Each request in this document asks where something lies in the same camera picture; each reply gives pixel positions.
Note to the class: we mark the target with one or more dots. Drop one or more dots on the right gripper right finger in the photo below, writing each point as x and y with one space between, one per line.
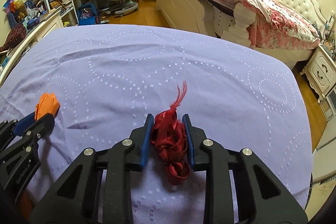
261 196

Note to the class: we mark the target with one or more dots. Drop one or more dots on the white nightstand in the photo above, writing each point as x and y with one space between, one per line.
320 72

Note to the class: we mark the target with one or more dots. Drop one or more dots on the plastic drawer unit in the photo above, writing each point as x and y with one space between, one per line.
328 105

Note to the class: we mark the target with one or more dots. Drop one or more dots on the purple tablecloth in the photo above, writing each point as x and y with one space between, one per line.
108 78

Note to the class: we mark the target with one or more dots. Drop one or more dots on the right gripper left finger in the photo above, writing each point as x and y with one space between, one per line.
74 196

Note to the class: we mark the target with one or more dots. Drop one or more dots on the blue basket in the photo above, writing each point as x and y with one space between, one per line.
87 15

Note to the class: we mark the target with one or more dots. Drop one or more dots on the pink floral quilt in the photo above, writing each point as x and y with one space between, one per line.
277 26

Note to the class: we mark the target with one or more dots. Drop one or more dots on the orange plastic bag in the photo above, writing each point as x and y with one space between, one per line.
48 104

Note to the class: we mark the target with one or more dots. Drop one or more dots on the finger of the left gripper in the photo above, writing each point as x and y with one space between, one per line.
13 128
30 138

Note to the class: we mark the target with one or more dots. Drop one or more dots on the white bed frame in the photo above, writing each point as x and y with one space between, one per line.
227 22

